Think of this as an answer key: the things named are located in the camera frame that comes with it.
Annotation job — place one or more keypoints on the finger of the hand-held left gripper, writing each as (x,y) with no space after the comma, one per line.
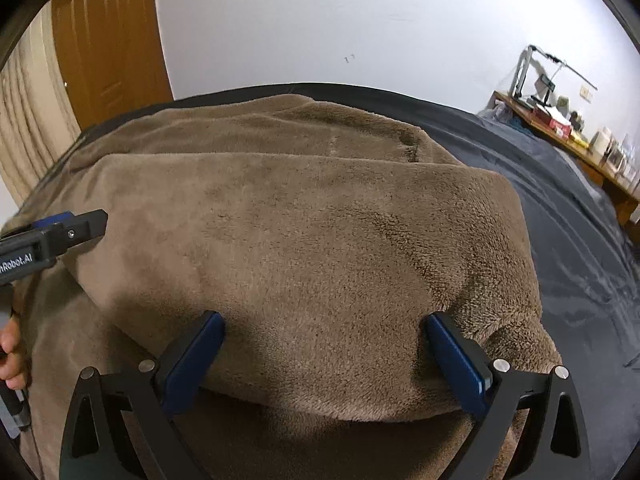
(52,220)
(80,232)

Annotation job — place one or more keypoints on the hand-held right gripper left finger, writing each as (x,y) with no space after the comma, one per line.
(195,360)

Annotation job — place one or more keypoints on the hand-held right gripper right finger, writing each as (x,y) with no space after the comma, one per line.
(455,360)

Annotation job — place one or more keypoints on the brown fleece garment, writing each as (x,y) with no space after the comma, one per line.
(310,240)

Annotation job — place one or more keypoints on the person's left hand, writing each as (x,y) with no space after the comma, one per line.
(12,355)

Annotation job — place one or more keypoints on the beige curtain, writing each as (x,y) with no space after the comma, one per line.
(30,125)

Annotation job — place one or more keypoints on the dark bed cover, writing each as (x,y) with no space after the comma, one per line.
(575,260)

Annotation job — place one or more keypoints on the wooden desk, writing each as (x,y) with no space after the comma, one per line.
(615,180)

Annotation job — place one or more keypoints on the yellow packet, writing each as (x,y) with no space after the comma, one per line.
(580,140)

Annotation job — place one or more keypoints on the red box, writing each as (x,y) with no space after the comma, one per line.
(552,122)

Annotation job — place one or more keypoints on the white thermos jar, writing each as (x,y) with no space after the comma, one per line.
(601,140)

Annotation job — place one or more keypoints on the phone on stand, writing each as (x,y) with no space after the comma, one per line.
(544,85)

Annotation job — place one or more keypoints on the desk lamp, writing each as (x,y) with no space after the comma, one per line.
(522,70)

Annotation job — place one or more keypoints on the wall outlet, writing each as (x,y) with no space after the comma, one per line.
(586,92)

